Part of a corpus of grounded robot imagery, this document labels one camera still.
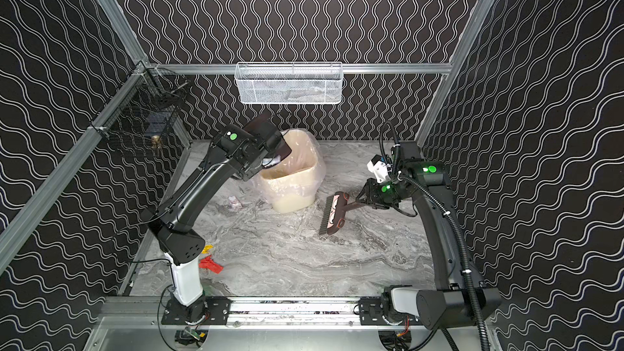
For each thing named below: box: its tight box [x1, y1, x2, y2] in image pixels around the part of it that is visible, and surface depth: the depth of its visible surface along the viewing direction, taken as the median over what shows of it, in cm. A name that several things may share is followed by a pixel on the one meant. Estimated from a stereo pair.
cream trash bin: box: [259, 129, 319, 214], surface depth 81 cm
